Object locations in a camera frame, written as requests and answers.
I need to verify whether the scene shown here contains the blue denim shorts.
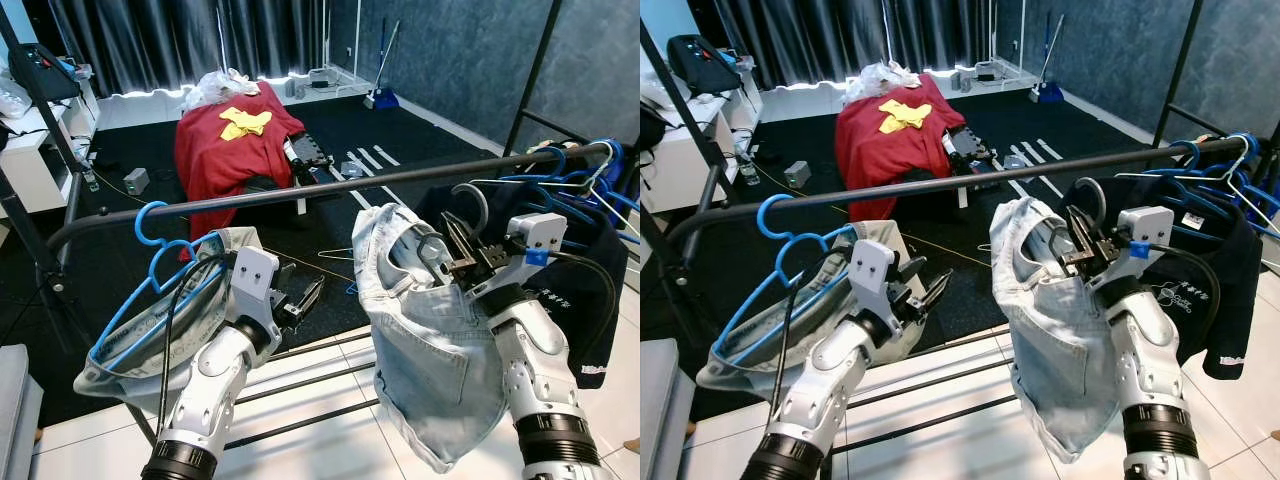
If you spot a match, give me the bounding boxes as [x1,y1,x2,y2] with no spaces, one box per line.
[990,197,1126,463]
[352,203,511,474]

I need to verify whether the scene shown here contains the white plastic hanger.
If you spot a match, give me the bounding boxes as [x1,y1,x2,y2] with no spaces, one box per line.
[470,150,641,246]
[1115,150,1280,241]

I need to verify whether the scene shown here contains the grey shorts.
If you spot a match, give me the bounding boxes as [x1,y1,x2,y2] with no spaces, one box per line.
[697,220,906,401]
[75,227,266,413]

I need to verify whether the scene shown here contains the black metal clothes rack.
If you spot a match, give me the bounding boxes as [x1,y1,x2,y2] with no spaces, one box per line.
[0,0,641,446]
[640,0,1280,441]

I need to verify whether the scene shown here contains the navy polo shirt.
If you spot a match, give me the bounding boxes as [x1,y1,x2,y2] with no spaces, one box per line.
[1060,172,1263,381]
[415,180,631,389]

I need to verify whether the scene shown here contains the red cloth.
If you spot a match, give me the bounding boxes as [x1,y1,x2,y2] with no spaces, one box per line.
[835,75,966,221]
[173,85,306,236]

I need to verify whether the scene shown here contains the black electronic equipment box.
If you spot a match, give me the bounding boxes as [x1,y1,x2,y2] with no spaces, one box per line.
[285,130,336,181]
[945,125,1001,176]

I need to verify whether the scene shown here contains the yellow cloth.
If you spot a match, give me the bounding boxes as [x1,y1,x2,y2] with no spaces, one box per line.
[220,105,273,141]
[878,98,933,134]

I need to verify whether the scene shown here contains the white plastic bag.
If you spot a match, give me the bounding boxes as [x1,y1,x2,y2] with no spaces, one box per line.
[845,60,921,104]
[183,68,263,111]

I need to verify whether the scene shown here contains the grey upholstered ottoman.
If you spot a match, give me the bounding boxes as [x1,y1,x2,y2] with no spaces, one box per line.
[640,338,696,480]
[0,345,46,480]

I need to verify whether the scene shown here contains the white shelf unit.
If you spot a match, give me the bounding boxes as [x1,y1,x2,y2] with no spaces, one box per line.
[0,85,101,216]
[640,75,761,213]

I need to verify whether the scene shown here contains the dark pleated curtain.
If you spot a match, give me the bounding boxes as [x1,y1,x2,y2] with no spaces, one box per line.
[710,0,1001,91]
[45,0,336,96]

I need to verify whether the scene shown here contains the dark bag with blue trim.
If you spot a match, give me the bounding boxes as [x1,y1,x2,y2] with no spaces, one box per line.
[668,33,743,96]
[10,42,81,101]

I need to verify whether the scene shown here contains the yellow floor cable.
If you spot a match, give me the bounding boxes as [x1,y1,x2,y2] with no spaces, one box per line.
[890,228,991,269]

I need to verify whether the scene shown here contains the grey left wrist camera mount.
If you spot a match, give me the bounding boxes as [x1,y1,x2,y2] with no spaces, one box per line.
[230,245,281,331]
[848,238,898,326]

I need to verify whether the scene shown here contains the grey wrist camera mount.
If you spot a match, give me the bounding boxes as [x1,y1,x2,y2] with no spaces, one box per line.
[465,212,569,296]
[230,245,281,331]
[848,238,898,326]
[1090,205,1176,291]

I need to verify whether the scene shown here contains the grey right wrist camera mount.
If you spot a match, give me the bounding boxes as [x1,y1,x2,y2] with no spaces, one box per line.
[1090,205,1176,291]
[465,212,569,296]

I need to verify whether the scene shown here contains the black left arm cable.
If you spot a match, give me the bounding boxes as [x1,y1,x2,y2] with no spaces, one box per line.
[155,255,233,441]
[775,250,851,421]

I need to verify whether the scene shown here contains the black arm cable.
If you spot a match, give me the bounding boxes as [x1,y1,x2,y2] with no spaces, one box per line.
[545,250,619,341]
[155,255,233,441]
[775,250,851,421]
[1150,243,1221,331]

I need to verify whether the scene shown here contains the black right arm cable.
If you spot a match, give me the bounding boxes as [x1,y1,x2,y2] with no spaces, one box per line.
[545,250,619,341]
[1150,243,1221,331]

